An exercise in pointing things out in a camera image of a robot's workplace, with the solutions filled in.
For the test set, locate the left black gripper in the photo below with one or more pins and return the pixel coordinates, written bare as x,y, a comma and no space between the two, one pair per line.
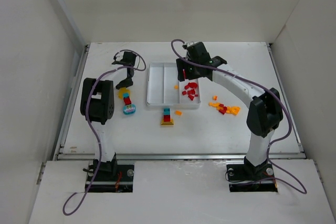
125,83

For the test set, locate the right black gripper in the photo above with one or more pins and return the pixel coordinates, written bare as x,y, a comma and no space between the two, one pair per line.
182,69

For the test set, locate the red teal yellow duplo tower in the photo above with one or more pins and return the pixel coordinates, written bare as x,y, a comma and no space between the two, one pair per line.
124,94

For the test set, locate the red arch lego piece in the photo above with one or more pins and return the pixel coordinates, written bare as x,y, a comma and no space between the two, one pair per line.
191,85

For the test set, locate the teal frog duplo piece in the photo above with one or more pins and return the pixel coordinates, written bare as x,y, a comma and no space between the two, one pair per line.
129,109

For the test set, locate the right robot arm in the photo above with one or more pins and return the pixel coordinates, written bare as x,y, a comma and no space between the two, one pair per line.
264,105

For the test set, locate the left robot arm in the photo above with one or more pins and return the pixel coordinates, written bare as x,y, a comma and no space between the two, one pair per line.
97,106

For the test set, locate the white three-compartment tray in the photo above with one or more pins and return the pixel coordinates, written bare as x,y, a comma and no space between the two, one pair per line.
162,77

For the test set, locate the red orange lego pile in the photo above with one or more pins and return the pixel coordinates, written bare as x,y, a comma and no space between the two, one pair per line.
222,108

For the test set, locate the teal red yellow duplo stack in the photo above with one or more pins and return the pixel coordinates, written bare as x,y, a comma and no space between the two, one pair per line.
167,119

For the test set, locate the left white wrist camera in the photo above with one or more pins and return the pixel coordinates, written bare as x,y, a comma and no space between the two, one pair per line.
118,56

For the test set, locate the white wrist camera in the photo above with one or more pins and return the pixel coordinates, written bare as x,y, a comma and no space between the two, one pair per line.
118,56
188,44

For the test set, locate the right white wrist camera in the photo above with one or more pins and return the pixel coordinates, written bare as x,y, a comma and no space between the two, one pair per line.
188,44

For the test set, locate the aluminium front rail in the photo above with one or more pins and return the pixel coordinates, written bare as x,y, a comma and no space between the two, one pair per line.
179,157

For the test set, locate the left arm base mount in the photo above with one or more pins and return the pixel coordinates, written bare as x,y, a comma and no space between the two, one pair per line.
113,178

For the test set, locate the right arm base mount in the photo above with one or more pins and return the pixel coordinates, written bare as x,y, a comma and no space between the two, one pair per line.
241,180

